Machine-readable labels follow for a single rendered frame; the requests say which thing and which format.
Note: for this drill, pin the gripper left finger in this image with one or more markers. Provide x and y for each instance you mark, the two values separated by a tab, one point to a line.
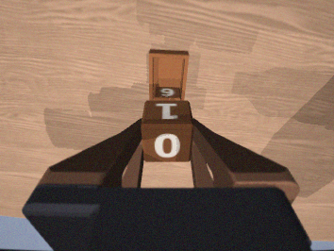
103	164

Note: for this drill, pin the brown wooden tray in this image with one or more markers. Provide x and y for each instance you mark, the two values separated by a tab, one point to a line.
168	68

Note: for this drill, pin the brown wooden number cube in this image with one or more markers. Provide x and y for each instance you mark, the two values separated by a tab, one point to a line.
167	131
166	93

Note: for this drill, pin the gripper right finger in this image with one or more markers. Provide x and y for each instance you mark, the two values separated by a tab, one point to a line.
234	166

